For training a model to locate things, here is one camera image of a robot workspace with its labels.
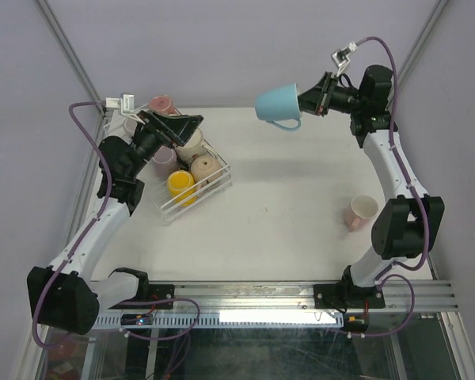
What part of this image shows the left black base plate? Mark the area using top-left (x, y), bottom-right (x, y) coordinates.
top-left (111, 283), bottom-right (175, 311)

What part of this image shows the yellow glass cup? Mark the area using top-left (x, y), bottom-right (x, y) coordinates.
top-left (167, 170), bottom-right (197, 207)

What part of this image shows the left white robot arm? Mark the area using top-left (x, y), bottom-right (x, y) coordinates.
top-left (27, 111), bottom-right (203, 335)

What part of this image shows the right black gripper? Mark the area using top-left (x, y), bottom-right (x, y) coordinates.
top-left (286, 72), bottom-right (365, 116)

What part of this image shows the pink patterned mug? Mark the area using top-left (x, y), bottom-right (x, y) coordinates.
top-left (148, 95), bottom-right (181, 116)

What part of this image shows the light blue mug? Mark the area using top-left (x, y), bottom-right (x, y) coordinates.
top-left (254, 83), bottom-right (302, 131)

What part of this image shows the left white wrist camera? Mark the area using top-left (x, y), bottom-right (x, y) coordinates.
top-left (104, 93), bottom-right (143, 124)

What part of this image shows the beige stoneware mug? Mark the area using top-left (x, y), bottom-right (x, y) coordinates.
top-left (190, 154), bottom-right (222, 197)

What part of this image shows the black connector box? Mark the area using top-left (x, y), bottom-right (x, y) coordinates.
top-left (341, 315), bottom-right (369, 333)

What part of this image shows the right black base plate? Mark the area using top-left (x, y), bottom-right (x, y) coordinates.
top-left (313, 282), bottom-right (386, 312)

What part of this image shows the mauve purple mug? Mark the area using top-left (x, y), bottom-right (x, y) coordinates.
top-left (152, 146), bottom-right (179, 177)

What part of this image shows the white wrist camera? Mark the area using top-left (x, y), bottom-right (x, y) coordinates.
top-left (331, 41), bottom-right (358, 78)
top-left (104, 93), bottom-right (143, 124)

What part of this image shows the white slotted cable duct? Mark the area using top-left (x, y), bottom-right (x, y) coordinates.
top-left (92, 310), bottom-right (344, 330)

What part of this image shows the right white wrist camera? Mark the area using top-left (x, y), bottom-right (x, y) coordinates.
top-left (331, 41), bottom-right (358, 78)

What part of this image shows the lavender mug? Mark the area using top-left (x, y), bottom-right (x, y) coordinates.
top-left (123, 118), bottom-right (137, 136)

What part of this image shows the small electronics board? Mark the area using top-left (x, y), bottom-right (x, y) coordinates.
top-left (120, 313), bottom-right (154, 326)

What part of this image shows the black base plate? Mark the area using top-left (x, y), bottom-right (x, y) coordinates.
top-left (111, 283), bottom-right (175, 311)
top-left (313, 282), bottom-right (386, 312)

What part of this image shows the aluminium mounting rail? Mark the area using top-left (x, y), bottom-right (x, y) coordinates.
top-left (147, 277), bottom-right (459, 313)

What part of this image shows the light pink mug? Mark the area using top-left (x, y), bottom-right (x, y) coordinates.
top-left (344, 195), bottom-right (378, 231)

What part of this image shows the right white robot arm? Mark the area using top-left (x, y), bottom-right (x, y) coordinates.
top-left (298, 65), bottom-right (445, 312)

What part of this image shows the clear acrylic dish rack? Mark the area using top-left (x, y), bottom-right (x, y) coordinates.
top-left (95, 109), bottom-right (231, 226)

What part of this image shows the green-inside patterned mug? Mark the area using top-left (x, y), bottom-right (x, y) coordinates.
top-left (175, 129), bottom-right (207, 165)

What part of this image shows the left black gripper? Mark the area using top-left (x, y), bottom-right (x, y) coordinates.
top-left (127, 110), bottom-right (203, 178)

